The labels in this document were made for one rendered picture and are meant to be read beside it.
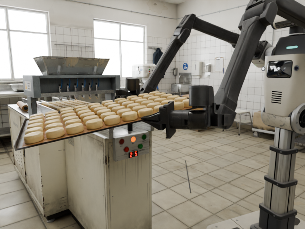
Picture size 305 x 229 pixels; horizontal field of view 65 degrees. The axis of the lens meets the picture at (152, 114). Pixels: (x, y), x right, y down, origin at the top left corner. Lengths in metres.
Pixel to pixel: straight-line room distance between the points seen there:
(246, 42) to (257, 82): 4.55
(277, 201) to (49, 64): 1.75
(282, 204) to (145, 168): 0.81
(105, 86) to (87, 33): 3.45
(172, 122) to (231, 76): 0.23
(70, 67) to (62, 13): 3.47
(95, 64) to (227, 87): 1.52
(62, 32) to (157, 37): 2.40
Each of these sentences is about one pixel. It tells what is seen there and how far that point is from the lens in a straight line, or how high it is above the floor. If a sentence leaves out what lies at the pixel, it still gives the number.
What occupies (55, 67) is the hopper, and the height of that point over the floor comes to 1.24.
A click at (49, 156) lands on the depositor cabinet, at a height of 0.56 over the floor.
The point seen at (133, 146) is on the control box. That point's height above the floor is 0.76.
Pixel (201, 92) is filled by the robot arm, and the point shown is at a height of 1.15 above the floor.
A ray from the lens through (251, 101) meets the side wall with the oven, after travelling 5.44.
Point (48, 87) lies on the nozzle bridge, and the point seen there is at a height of 1.08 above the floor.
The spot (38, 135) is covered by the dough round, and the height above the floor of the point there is 1.03.
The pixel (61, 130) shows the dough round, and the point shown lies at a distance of 0.73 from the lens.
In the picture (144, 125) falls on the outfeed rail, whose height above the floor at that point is 0.87.
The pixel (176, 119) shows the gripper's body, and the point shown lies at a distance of 0.69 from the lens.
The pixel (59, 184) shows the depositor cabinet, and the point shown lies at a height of 0.32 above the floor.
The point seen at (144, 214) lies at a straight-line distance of 1.74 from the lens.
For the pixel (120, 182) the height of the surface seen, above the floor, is 0.55.
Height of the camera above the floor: 1.20
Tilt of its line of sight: 10 degrees down
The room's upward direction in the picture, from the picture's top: straight up
